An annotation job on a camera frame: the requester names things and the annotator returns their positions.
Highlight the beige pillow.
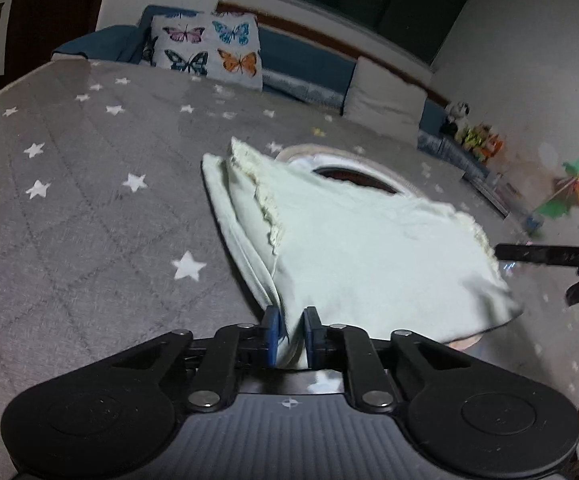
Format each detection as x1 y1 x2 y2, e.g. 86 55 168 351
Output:
343 56 428 137

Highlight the pale green shirt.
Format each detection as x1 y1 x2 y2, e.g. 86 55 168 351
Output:
201 136 524 368

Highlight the orange plush toy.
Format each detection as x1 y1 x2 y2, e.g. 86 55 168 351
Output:
484 134 506 162

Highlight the blue sofa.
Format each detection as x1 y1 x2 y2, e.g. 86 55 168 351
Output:
50 5 490 172

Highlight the colourful toy pinwheel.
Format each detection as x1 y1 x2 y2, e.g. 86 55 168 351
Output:
523 158 579 237

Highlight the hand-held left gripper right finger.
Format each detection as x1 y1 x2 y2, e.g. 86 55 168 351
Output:
303 306 501 414

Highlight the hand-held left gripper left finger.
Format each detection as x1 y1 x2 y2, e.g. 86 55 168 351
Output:
79 306 283 413

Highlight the butterfly print pillow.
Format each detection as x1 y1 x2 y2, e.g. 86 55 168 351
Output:
141 10 264 92

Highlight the brown bear plush toy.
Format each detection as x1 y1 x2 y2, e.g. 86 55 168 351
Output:
461 122 493 162

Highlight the grey star-patterned tablecloth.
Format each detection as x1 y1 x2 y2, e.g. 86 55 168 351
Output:
0 59 579 480

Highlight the brown wooden door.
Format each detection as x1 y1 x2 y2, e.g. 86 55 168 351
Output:
4 0 115 70

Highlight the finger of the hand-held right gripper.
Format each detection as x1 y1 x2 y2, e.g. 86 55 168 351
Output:
494 243 579 266

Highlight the clear plastic toy box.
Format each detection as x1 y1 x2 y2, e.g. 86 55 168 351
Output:
473 172 520 219

